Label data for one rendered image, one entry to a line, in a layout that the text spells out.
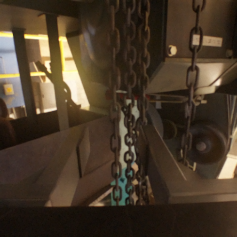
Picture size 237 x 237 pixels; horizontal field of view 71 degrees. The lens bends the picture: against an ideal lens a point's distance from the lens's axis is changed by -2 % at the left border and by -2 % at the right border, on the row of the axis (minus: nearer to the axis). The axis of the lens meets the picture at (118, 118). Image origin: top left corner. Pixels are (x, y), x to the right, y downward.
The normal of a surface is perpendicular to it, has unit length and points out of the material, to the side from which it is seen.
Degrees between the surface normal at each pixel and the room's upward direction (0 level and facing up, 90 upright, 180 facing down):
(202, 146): 90
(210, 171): 90
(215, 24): 90
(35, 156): 90
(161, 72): 45
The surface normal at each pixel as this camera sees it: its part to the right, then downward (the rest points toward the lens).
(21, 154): 0.75, 0.18
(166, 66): 0.37, 0.85
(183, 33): 0.49, 0.25
